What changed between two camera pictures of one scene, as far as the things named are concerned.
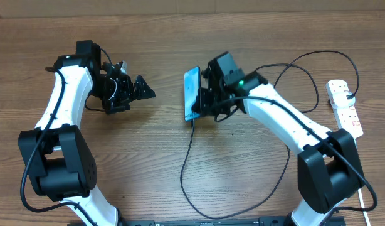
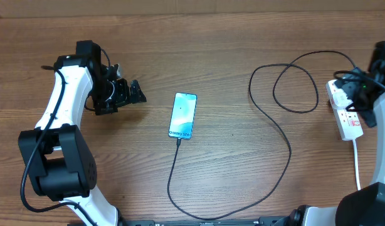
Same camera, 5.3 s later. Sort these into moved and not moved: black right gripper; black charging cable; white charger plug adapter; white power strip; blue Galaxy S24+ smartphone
Moved: black charging cable; blue Galaxy S24+ smartphone; black right gripper
Not moved: white charger plug adapter; white power strip
